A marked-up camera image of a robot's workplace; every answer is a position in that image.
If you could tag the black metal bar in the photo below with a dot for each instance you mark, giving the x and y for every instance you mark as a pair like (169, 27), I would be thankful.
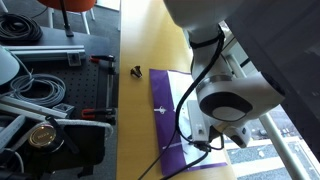
(108, 86)

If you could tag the black pole stand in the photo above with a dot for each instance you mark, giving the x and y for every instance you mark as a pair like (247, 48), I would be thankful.
(66, 23)

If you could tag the black perforated board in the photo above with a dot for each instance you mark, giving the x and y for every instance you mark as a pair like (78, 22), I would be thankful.
(86, 83)

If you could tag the long aluminium extrusion bar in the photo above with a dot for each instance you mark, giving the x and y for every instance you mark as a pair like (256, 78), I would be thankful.
(40, 53)

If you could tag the purple file folder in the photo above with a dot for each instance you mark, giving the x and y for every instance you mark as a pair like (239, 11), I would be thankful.
(161, 90)

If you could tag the orange chair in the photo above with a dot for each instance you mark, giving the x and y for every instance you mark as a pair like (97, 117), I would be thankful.
(80, 4)

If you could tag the black fabric bag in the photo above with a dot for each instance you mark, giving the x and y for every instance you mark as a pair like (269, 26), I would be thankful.
(83, 146)

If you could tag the light grey wrist camera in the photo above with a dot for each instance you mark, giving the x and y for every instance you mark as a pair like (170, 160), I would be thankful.
(198, 116)

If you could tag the short aluminium extrusion bar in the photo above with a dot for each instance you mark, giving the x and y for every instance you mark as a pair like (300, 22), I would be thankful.
(11, 130)

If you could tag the black staple remover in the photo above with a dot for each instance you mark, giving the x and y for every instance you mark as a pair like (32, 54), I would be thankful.
(136, 72)

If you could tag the white paper sheet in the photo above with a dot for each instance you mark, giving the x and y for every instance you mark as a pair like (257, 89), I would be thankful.
(180, 86)

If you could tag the white file fastener clip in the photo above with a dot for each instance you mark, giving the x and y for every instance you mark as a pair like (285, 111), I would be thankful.
(160, 110)

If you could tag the grey metal window rail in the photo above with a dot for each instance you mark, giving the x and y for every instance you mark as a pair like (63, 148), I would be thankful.
(280, 143)

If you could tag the grey bracket on extrusion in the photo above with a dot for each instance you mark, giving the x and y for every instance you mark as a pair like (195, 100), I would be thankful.
(74, 59)

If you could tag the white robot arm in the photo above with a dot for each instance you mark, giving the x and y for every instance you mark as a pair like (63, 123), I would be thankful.
(240, 86)

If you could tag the small grey metal bracket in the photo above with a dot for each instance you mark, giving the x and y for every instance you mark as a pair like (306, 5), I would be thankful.
(63, 109)

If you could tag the white rounded cover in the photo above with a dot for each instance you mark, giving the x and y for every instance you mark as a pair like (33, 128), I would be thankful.
(7, 66)

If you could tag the round gold tin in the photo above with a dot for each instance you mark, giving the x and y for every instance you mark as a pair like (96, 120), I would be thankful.
(41, 136)

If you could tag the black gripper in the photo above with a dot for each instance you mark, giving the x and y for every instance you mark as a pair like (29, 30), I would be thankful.
(216, 135)

